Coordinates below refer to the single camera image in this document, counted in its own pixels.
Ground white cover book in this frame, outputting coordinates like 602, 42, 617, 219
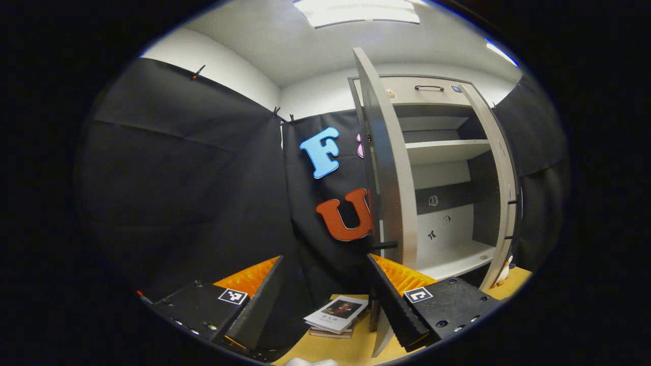
304, 295, 369, 334

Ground grey cabinet door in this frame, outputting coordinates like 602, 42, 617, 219
352, 47, 420, 358
459, 83, 521, 291

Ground large ceiling light panel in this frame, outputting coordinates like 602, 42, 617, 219
293, 0, 421, 29

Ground narrow ceiling light panel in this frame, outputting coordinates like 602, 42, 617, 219
485, 40, 519, 68

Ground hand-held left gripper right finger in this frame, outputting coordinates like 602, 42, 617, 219
365, 253, 504, 352

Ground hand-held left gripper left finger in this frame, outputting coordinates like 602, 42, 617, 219
153, 256, 286, 355

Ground grey cabinet with shelves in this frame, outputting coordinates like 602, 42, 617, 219
347, 75, 514, 285

